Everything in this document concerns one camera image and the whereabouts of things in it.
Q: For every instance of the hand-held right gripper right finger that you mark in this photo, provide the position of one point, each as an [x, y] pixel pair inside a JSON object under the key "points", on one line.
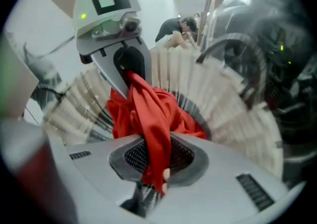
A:
{"points": [[218, 188]]}

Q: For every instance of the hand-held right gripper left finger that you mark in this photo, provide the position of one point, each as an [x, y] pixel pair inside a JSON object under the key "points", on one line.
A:
{"points": [[99, 166]]}

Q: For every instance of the red clothes garment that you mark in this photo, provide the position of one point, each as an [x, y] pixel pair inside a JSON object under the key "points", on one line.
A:
{"points": [[148, 109]]}

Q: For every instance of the beige slatted laundry basket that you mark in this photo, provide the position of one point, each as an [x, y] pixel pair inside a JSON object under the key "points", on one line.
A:
{"points": [[223, 99]]}

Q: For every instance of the dark grey washing machine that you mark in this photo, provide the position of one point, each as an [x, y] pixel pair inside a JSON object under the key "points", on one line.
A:
{"points": [[272, 32]]}

